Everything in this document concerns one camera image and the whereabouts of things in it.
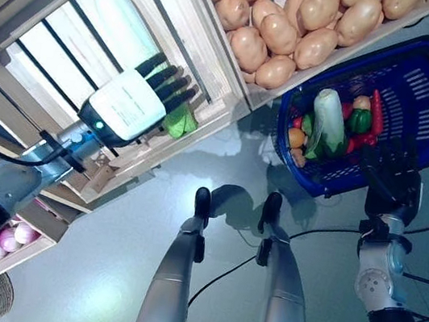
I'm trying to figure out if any beige ginger root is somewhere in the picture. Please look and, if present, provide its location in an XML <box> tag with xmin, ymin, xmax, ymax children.
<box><xmin>289</xmin><ymin>146</ymin><xmax>309</xmax><ymax>168</ymax></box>

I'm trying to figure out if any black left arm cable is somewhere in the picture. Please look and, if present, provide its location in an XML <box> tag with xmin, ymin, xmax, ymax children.
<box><xmin>0</xmin><ymin>122</ymin><xmax>90</xmax><ymax>174</ymax></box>

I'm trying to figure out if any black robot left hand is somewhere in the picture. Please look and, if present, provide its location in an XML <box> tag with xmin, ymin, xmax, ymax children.
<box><xmin>73</xmin><ymin>41</ymin><xmax>206</xmax><ymax>162</ymax></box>

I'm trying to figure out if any wooden cabbage crate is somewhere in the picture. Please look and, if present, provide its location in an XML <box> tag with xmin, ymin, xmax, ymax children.
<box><xmin>0</xmin><ymin>0</ymin><xmax>269</xmax><ymax>227</ymax></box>

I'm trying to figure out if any wooden display rack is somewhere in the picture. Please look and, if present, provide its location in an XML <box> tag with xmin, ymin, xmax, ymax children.
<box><xmin>0</xmin><ymin>61</ymin><xmax>116</xmax><ymax>219</ymax></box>

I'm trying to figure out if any silver robot right leg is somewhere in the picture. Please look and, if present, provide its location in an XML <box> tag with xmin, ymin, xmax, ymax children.
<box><xmin>244</xmin><ymin>190</ymin><xmax>334</xmax><ymax>322</ymax></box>

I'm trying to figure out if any large green bell pepper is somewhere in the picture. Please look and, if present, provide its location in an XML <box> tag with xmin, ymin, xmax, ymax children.
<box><xmin>299</xmin><ymin>112</ymin><xmax>317</xmax><ymax>136</ymax></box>

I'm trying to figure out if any small green bell pepper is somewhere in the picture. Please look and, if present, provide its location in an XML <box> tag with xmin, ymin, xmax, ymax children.
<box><xmin>345</xmin><ymin>107</ymin><xmax>374</xmax><ymax>134</ymax></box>

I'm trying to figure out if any napa cabbage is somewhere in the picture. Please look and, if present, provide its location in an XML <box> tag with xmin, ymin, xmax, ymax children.
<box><xmin>303</xmin><ymin>86</ymin><xmax>357</xmax><ymax>165</ymax></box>
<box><xmin>73</xmin><ymin>0</ymin><xmax>219</xmax><ymax>144</ymax></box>

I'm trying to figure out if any wooden potato crate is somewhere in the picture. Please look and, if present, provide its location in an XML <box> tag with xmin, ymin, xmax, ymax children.
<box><xmin>159</xmin><ymin>0</ymin><xmax>429</xmax><ymax>139</ymax></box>

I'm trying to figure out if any red bell pepper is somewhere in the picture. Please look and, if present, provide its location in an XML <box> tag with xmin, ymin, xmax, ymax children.
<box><xmin>352</xmin><ymin>130</ymin><xmax>379</xmax><ymax>154</ymax></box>
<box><xmin>339</xmin><ymin>101</ymin><xmax>354</xmax><ymax>122</ymax></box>

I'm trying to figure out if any wooden turnip crate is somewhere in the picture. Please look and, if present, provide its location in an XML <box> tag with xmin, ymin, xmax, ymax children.
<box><xmin>0</xmin><ymin>191</ymin><xmax>72</xmax><ymax>308</ymax></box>

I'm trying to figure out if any orange round fruit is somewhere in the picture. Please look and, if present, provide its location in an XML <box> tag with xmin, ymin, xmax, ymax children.
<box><xmin>285</xmin><ymin>126</ymin><xmax>308</xmax><ymax>150</ymax></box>

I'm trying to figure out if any small beige potato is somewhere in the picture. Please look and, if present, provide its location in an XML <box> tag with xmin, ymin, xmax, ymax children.
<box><xmin>352</xmin><ymin>94</ymin><xmax>374</xmax><ymax>112</ymax></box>

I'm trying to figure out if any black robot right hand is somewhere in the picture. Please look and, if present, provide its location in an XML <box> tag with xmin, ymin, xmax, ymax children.
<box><xmin>350</xmin><ymin>127</ymin><xmax>429</xmax><ymax>225</ymax></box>

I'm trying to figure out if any thin black floor cable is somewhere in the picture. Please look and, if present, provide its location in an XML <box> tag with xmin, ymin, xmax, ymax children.
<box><xmin>186</xmin><ymin>245</ymin><xmax>258</xmax><ymax>315</ymax></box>

